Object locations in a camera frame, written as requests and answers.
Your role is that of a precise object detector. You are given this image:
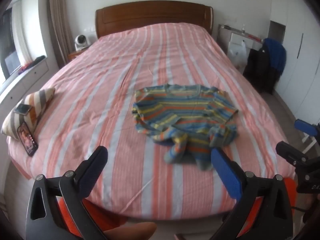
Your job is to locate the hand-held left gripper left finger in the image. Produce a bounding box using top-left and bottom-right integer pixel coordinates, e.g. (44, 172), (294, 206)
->
(25, 145), (108, 240)

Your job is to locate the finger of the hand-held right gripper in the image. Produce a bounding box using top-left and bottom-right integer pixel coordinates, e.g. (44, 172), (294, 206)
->
(276, 141), (310, 167)
(294, 119), (320, 137)

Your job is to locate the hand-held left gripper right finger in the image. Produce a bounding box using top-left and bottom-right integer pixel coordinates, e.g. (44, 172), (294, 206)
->
(210, 147), (294, 240)

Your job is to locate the striped knit shirt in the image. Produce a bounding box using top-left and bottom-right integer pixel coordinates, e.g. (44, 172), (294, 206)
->
(132, 84), (239, 171)

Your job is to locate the white wardrobe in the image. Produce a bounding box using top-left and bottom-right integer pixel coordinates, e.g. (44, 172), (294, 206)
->
(269, 0), (320, 120)

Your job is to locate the brown rounded object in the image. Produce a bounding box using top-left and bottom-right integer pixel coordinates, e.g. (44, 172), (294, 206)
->
(104, 221), (158, 240)

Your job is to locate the smartphone with lit screen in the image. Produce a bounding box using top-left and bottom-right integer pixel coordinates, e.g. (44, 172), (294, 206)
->
(17, 122), (39, 157)

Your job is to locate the black jacket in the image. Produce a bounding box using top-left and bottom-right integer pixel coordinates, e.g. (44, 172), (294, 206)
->
(242, 47), (280, 94)

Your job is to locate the bed with pink striped sheet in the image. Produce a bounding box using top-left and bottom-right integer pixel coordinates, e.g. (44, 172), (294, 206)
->
(7, 22), (297, 222)

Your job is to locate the blue jacket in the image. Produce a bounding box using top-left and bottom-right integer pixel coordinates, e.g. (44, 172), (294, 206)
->
(264, 38), (287, 77)

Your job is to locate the striped pillow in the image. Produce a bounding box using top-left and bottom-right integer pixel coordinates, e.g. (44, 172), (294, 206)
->
(1, 87), (56, 140)

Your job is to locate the silver smartphone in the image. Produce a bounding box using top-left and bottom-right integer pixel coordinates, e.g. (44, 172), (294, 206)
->
(14, 104), (33, 116)

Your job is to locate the white plastic bag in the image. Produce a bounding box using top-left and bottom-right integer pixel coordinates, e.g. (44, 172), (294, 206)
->
(229, 41), (248, 68)

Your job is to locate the white desk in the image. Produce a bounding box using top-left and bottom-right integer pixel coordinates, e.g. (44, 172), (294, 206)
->
(217, 24), (265, 70)

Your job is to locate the white window cabinet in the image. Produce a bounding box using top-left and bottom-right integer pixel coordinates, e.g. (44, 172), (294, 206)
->
(0, 55), (60, 110)

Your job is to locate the wooden nightstand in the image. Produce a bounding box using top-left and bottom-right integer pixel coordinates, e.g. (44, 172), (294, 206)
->
(68, 49), (88, 62)

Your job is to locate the small white fan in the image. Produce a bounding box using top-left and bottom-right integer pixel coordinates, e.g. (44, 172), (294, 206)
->
(74, 34), (90, 51)

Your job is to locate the beige curtain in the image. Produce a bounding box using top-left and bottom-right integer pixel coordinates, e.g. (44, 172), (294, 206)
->
(49, 0), (75, 68)

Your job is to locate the window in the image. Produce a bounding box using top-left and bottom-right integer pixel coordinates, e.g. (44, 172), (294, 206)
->
(0, 7), (23, 80)

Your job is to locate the white sheer curtain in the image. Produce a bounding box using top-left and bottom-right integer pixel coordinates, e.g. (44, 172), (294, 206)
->
(12, 0), (33, 65)

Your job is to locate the brown wooden headboard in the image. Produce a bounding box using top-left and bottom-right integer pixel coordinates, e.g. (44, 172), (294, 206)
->
(95, 0), (214, 39)

